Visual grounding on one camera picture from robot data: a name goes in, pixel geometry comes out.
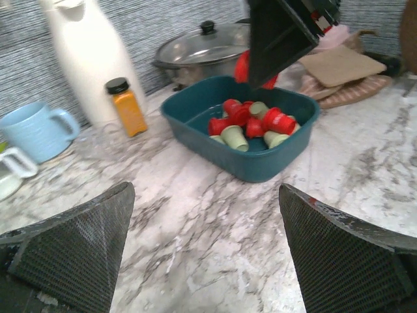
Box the blue mug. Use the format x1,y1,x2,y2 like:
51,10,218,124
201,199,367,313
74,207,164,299
1,102,80,164

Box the steel pot with lid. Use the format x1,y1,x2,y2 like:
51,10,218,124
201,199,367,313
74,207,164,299
152,20,250,89

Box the teal storage basket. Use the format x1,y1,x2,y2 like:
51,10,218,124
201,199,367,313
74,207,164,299
160,76,320,183

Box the red capsule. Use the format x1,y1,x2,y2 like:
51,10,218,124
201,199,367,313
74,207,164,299
261,107,296,135
223,98,242,122
245,117,265,139
208,117,233,136

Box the orange spice bottle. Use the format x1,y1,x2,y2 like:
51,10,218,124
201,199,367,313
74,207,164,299
105,77,148,137

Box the red capsule cluster four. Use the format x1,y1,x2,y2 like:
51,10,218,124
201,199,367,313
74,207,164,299
231,105,251,127

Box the green capsule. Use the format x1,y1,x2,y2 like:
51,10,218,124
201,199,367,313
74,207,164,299
249,101,270,121
210,135,225,145
263,130,290,149
220,125,249,152

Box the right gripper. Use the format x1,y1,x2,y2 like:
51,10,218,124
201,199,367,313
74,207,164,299
248,0,341,89

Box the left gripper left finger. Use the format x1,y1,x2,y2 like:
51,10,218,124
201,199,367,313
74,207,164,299
1,182,135,312

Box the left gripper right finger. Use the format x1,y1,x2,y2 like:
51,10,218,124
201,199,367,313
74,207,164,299
279,184,416,312

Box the red capsule cluster one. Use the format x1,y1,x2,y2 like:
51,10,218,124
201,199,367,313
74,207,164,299
234,50,279,90

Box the green lid cup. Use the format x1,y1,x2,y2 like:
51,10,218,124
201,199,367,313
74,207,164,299
1,147,38,200

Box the red capsule top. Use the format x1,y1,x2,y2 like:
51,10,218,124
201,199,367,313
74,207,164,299
261,107,296,135

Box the white thermos jug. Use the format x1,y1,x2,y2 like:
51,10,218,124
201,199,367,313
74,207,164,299
40,1,147,127

